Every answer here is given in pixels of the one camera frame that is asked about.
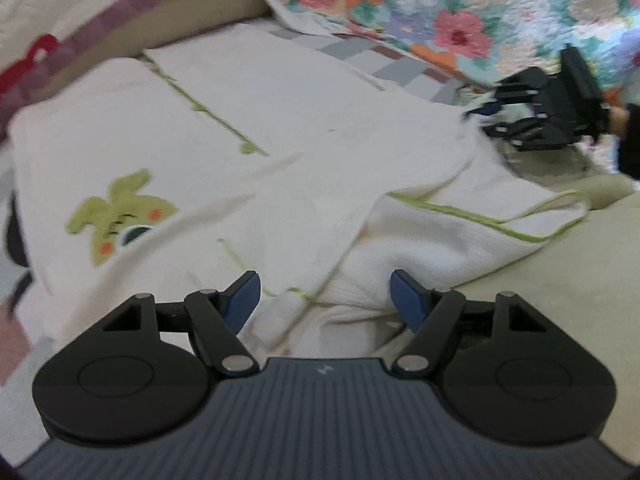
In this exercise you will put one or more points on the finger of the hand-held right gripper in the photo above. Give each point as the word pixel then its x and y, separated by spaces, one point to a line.
pixel 515 91
pixel 520 135

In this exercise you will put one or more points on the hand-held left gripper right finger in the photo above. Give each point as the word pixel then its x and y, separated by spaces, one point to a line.
pixel 406 300

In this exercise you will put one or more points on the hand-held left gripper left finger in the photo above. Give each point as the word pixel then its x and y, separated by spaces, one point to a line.
pixel 242 300

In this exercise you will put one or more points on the cream garment with green trim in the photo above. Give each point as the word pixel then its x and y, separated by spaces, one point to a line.
pixel 250 135

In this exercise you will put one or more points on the person's right forearm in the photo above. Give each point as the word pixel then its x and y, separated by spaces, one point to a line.
pixel 631 140

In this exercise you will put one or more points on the floral patchwork quilt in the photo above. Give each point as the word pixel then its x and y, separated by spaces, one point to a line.
pixel 475 10

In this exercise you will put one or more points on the white bear print quilt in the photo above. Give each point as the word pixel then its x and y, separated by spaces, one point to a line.
pixel 50 0

